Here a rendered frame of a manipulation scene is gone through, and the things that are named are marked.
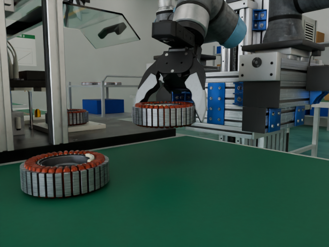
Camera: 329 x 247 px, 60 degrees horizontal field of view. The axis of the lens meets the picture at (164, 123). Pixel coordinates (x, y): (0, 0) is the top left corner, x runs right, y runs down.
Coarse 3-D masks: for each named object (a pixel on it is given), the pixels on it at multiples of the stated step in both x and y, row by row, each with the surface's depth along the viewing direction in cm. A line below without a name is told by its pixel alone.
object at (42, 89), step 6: (24, 72) 68; (30, 72) 67; (36, 72) 68; (42, 72) 69; (24, 78) 68; (30, 78) 68; (36, 78) 68; (42, 78) 69; (12, 84) 65; (18, 84) 66; (24, 84) 67; (30, 84) 67; (36, 84) 68; (42, 84) 69; (36, 90) 72; (42, 90) 70
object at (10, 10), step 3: (12, 0) 55; (12, 3) 55; (6, 6) 55; (9, 6) 55; (12, 6) 55; (6, 9) 55; (9, 9) 55; (12, 9) 55; (6, 12) 56; (9, 12) 56; (12, 12) 56; (6, 15) 58; (9, 15) 58
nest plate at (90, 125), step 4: (32, 124) 77; (36, 124) 76; (40, 124) 76; (44, 124) 76; (80, 124) 76; (84, 124) 76; (88, 124) 76; (92, 124) 76; (96, 124) 76; (100, 124) 76; (104, 124) 77; (36, 128) 75; (40, 128) 72; (44, 128) 70; (68, 128) 70; (72, 128) 71; (76, 128) 72; (80, 128) 73; (84, 128) 73; (88, 128) 74; (92, 128) 75; (96, 128) 76; (100, 128) 76
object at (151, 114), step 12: (132, 108) 49; (144, 108) 46; (156, 108) 45; (168, 108) 45; (180, 108) 45; (192, 108) 47; (132, 120) 50; (144, 120) 46; (156, 120) 45; (168, 120) 45; (180, 120) 46; (192, 120) 48
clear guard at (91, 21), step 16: (16, 0) 59; (32, 0) 59; (16, 16) 73; (64, 16) 73; (80, 16) 73; (96, 16) 73; (112, 16) 73; (96, 32) 85; (112, 32) 80; (128, 32) 76; (96, 48) 93
